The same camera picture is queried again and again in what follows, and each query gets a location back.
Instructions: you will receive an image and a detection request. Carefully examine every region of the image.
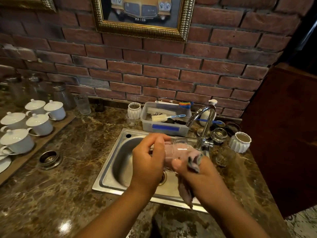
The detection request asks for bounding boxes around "white saucer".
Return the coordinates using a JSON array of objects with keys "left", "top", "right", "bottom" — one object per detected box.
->
[{"left": 0, "top": 146, "right": 16, "bottom": 174}]

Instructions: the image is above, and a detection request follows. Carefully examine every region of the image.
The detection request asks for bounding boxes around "small clear glass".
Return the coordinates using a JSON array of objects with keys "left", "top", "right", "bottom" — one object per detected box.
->
[{"left": 125, "top": 113, "right": 138, "bottom": 128}]

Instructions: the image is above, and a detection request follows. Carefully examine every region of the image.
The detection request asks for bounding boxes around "chrome faucet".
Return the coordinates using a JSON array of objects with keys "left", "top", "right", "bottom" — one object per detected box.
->
[{"left": 185, "top": 105, "right": 217, "bottom": 152}]

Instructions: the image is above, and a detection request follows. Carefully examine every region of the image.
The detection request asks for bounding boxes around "metal counter drain cup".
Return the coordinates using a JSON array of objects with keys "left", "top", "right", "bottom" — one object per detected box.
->
[{"left": 38, "top": 150, "right": 63, "bottom": 170}]

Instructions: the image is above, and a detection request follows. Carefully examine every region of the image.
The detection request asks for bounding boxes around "textured clear tumbler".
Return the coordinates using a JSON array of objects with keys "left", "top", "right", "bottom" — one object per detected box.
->
[{"left": 73, "top": 93, "right": 92, "bottom": 116}]

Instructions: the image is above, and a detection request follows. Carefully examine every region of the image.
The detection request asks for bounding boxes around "clear plastic tub blue tape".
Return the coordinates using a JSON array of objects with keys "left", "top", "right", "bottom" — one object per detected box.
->
[{"left": 140, "top": 101, "right": 193, "bottom": 137}]

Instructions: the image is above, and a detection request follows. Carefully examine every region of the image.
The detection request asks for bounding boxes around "stainless steel sink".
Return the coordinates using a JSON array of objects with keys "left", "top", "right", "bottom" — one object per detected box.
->
[{"left": 92, "top": 128, "right": 211, "bottom": 213}]

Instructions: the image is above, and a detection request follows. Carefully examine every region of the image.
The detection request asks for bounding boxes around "dark wooden cabinet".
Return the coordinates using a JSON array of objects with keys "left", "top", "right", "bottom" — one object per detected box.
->
[{"left": 241, "top": 62, "right": 317, "bottom": 219}]

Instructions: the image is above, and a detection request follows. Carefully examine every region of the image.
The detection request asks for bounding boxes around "dark round coaster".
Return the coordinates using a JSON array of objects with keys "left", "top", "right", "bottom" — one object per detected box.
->
[{"left": 224, "top": 121, "right": 243, "bottom": 137}]

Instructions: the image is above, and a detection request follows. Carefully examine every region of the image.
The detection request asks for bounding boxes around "clear drinking glass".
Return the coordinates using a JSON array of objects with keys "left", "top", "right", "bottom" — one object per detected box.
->
[{"left": 149, "top": 137, "right": 201, "bottom": 173}]

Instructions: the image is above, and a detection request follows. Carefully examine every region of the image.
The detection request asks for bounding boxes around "wooden tray board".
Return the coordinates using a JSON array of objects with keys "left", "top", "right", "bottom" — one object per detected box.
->
[{"left": 0, "top": 113, "right": 77, "bottom": 186}]

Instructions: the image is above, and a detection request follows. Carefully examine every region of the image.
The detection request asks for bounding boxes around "person's right hand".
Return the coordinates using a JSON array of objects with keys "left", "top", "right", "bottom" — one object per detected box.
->
[{"left": 172, "top": 152, "right": 224, "bottom": 197}]

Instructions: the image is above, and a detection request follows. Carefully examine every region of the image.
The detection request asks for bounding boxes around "sponge brush blue handle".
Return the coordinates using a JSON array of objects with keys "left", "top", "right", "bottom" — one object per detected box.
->
[{"left": 151, "top": 114, "right": 186, "bottom": 123}]

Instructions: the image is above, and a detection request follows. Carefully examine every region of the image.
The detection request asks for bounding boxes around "white lidded teacup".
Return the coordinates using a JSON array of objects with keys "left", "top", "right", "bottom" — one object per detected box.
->
[
  {"left": 24, "top": 99, "right": 47, "bottom": 116},
  {"left": 25, "top": 113, "right": 54, "bottom": 137},
  {"left": 0, "top": 129, "right": 37, "bottom": 155},
  {"left": 44, "top": 100, "right": 66, "bottom": 121},
  {"left": 0, "top": 112, "right": 28, "bottom": 132}
]

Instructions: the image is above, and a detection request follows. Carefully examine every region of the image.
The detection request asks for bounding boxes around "white soap pump bottle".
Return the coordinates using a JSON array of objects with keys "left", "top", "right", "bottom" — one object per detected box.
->
[{"left": 199, "top": 99, "right": 219, "bottom": 127}]

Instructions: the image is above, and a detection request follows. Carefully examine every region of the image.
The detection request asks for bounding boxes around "person's left hand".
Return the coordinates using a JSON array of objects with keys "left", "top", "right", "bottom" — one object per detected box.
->
[{"left": 131, "top": 133, "right": 172, "bottom": 194}]

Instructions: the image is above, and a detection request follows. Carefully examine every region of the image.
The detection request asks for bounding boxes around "person's left forearm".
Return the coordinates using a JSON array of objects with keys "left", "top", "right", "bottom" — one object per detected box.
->
[{"left": 73, "top": 186, "right": 159, "bottom": 238}]

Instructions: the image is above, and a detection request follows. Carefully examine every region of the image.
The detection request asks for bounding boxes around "clear short glass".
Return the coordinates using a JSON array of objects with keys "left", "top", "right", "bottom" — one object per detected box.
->
[{"left": 215, "top": 146, "right": 236, "bottom": 168}]

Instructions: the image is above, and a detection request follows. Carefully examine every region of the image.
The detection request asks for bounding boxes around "white bristle brush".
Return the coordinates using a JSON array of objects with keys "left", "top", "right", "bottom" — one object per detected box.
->
[{"left": 147, "top": 107, "right": 177, "bottom": 117}]

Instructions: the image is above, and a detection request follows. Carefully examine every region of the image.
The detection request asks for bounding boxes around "pink cleaning cloth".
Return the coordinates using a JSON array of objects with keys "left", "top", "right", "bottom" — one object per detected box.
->
[{"left": 163, "top": 144, "right": 204, "bottom": 210}]

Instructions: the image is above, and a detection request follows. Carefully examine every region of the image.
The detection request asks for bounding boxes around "gold framed car picture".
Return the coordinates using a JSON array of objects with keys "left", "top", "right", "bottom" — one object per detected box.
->
[{"left": 91, "top": 0, "right": 196, "bottom": 43}]

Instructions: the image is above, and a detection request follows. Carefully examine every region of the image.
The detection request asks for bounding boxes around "gold picture frame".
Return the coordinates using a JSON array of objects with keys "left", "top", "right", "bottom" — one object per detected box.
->
[{"left": 0, "top": 0, "right": 57, "bottom": 13}]

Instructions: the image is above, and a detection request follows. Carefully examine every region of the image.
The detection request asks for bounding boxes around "metal sink strainer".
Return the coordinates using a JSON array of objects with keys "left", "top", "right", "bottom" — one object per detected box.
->
[{"left": 210, "top": 128, "right": 228, "bottom": 146}]

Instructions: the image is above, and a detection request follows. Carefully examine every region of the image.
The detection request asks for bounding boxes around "person's right forearm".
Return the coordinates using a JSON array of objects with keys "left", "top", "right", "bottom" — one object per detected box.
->
[{"left": 191, "top": 182, "right": 271, "bottom": 238}]

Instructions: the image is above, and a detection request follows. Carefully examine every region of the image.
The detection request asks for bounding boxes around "white ribbed ceramic cup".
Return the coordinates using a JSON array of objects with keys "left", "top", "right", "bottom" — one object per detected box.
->
[
  {"left": 127, "top": 102, "right": 142, "bottom": 120},
  {"left": 228, "top": 131, "right": 252, "bottom": 154}
]

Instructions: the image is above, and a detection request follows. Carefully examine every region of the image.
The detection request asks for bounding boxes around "blue handled utensil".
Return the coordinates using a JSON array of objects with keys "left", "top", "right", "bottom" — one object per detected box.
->
[{"left": 198, "top": 119, "right": 224, "bottom": 125}]

